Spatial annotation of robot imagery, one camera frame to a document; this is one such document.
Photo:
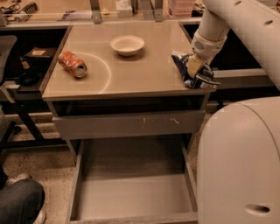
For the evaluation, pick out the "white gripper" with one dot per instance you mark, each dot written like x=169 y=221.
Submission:
x=207 y=47

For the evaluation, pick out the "blue chip bag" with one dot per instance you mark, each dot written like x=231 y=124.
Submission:
x=204 y=78

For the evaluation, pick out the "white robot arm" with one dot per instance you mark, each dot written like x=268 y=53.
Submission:
x=238 y=168

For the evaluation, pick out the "closed top drawer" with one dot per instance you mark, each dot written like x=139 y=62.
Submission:
x=129 y=125

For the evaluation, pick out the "grey drawer cabinet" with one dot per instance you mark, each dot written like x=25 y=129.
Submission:
x=146 y=82

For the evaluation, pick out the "open middle drawer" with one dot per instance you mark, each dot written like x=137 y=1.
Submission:
x=133 y=180

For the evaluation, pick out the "pink plastic bin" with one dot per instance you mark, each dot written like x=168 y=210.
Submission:
x=180 y=8

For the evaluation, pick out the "white paper bowl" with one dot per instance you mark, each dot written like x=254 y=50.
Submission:
x=127 y=45

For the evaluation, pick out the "white tissue box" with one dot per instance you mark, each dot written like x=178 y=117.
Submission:
x=123 y=8

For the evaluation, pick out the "orange soda can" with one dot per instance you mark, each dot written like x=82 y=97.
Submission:
x=73 y=64

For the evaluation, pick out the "black box with label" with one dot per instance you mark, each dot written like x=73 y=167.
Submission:
x=40 y=57

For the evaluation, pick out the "dark bottle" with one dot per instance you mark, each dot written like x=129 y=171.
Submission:
x=30 y=76

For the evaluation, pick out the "black coiled tool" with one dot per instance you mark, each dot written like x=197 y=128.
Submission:
x=25 y=13

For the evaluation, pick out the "grey office chair left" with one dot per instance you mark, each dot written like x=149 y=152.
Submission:
x=6 y=44

